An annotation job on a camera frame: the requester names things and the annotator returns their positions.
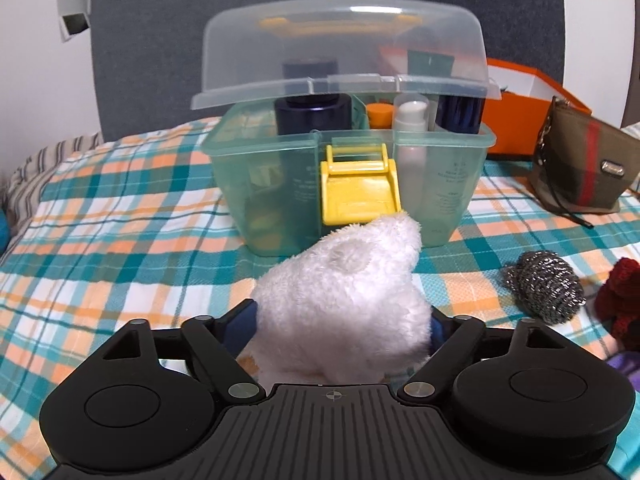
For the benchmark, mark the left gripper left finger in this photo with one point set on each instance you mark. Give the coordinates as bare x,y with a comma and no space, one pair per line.
214,345

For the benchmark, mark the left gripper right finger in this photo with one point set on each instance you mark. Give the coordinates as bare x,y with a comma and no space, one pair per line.
453,342

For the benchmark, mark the steel wool scrubber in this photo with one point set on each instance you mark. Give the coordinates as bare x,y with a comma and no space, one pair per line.
544,286

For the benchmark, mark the white fluffy plush toy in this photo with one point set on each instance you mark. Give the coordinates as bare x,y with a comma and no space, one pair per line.
345,310

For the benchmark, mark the red pompom plush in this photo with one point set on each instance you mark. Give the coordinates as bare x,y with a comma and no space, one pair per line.
618,303

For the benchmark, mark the purple fleece cloth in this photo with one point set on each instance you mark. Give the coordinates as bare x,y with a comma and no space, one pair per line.
628,364

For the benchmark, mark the plaid bed sheet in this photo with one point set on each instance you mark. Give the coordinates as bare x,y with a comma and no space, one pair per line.
138,229

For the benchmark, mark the yellow box latch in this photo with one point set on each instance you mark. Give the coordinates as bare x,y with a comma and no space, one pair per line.
359,183

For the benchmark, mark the green translucent storage box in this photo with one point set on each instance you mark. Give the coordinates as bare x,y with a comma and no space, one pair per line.
272,181

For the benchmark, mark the olive striped pouch bag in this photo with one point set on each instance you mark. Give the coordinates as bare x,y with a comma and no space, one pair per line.
581,165

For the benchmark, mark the dark blue bottle right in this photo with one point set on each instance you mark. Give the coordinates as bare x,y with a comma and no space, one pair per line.
460,114

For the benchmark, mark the white lotion bottle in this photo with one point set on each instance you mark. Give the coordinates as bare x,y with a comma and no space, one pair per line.
411,112

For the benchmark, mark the orange cardboard box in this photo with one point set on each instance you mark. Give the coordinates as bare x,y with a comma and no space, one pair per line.
517,117

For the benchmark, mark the orange cap bottle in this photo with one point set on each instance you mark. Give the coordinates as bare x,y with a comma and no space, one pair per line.
380,115

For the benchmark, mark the dark blue jar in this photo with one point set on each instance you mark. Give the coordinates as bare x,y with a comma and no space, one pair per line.
324,111

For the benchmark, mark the clear plastic box lid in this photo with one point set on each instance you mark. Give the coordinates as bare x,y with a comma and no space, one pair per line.
381,46

